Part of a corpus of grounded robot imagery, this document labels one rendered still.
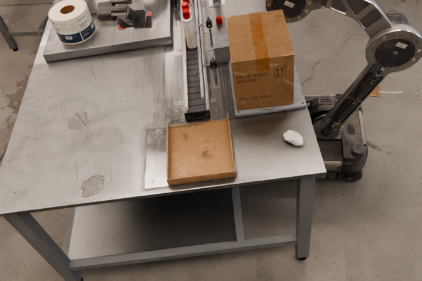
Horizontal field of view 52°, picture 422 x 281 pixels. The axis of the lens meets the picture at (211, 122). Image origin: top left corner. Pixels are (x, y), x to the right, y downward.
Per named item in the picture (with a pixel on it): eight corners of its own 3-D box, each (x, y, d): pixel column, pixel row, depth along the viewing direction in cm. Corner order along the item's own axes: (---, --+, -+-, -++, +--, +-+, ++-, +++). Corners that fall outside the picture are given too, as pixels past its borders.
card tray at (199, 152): (168, 127, 187) (166, 120, 184) (228, 118, 185) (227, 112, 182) (168, 185, 167) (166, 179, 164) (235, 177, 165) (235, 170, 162)
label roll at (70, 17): (88, 16, 243) (78, -6, 232) (101, 33, 231) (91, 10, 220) (54, 31, 238) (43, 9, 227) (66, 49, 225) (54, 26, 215)
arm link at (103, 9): (122, -15, 157) (130, -12, 165) (92, -13, 159) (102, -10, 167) (124, 19, 159) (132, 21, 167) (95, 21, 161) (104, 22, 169)
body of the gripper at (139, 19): (121, 12, 174) (113, 7, 167) (146, 10, 172) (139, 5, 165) (121, 28, 174) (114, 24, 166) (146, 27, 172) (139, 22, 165)
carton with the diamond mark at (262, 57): (232, 64, 205) (225, 16, 185) (282, 58, 204) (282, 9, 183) (237, 111, 185) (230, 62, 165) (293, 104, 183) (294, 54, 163)
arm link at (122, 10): (128, 17, 159) (128, 2, 159) (110, 18, 161) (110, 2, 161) (134, 22, 166) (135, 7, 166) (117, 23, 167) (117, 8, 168)
